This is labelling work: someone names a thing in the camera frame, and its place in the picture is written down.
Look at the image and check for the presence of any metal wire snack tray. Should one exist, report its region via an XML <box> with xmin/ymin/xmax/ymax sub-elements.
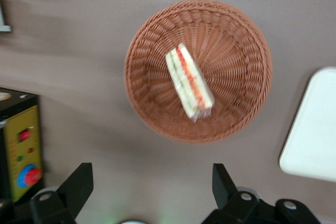
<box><xmin>0</xmin><ymin>0</ymin><xmax>13</xmax><ymax>33</ymax></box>

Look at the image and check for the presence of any cream rectangular tray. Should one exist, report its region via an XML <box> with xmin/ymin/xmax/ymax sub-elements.
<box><xmin>279</xmin><ymin>66</ymin><xmax>336</xmax><ymax>183</ymax></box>

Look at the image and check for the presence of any black yellow food warmer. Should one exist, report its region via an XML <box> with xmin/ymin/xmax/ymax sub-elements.
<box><xmin>0</xmin><ymin>87</ymin><xmax>44</xmax><ymax>204</ymax></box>

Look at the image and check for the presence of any triangle sandwich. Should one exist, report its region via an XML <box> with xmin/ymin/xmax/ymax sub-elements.
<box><xmin>165</xmin><ymin>42</ymin><xmax>214</xmax><ymax>124</ymax></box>

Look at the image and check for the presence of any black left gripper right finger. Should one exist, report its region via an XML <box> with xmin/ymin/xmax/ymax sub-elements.
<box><xmin>201</xmin><ymin>163</ymin><xmax>263</xmax><ymax>224</ymax></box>

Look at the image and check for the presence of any brown round wicker basket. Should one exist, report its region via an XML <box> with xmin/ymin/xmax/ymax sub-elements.
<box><xmin>123</xmin><ymin>0</ymin><xmax>273</xmax><ymax>145</ymax></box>

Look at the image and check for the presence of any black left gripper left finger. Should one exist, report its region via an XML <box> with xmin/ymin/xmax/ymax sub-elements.
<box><xmin>30</xmin><ymin>163</ymin><xmax>95</xmax><ymax>224</ymax></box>

